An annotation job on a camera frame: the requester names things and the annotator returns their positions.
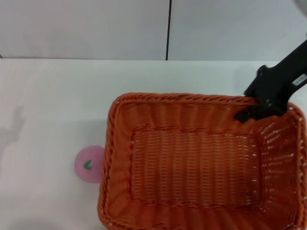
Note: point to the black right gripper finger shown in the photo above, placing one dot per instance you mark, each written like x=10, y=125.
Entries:
x=251, y=114

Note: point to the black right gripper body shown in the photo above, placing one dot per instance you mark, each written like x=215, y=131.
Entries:
x=275, y=83

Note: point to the orange woven plastic basket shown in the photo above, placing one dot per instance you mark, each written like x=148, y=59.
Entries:
x=192, y=163

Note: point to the pink peach toy ball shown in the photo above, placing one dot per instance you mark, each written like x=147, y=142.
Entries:
x=90, y=158

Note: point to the black vertical wall strip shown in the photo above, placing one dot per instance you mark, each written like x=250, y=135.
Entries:
x=168, y=28

